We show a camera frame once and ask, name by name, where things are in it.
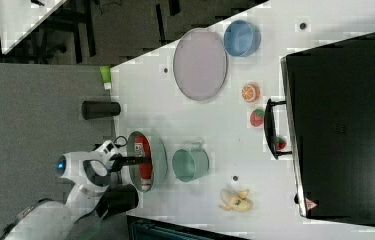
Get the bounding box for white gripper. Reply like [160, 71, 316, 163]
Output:
[94, 140, 151, 172]

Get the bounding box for red ketchup bottle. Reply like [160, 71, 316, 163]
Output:
[134, 135, 153, 191]

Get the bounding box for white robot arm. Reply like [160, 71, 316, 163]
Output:
[0, 140, 151, 240]

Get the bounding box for green oval strainer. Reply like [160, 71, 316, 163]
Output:
[127, 131, 168, 193]

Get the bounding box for green metal bucket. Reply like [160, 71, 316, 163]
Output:
[172, 142, 210, 183]

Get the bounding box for green clamp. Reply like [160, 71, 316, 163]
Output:
[100, 66, 112, 90]

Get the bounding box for peeled toy banana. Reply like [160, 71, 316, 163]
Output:
[219, 189, 253, 212]

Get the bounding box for pink round plate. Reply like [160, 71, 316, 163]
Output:
[173, 28, 227, 101]

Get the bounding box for toy strawberry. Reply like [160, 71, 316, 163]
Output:
[249, 109, 265, 127]

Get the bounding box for toy orange slice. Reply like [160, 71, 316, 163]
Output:
[241, 83, 260, 103]

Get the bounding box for small red toy fruit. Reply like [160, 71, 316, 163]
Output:
[276, 136, 287, 150]

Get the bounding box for white side table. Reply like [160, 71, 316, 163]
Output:
[0, 0, 68, 54]

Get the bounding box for blue round bowl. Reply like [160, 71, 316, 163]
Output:
[223, 20, 262, 57]

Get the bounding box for black toaster oven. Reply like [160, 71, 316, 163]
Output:
[280, 32, 375, 227]

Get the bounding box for lower black cylinder post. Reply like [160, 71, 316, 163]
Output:
[96, 184, 139, 219]

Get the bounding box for black cylinder post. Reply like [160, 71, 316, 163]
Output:
[96, 184, 139, 219]
[81, 101, 121, 120]

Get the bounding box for upper black cylinder post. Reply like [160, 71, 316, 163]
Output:
[81, 101, 121, 120]

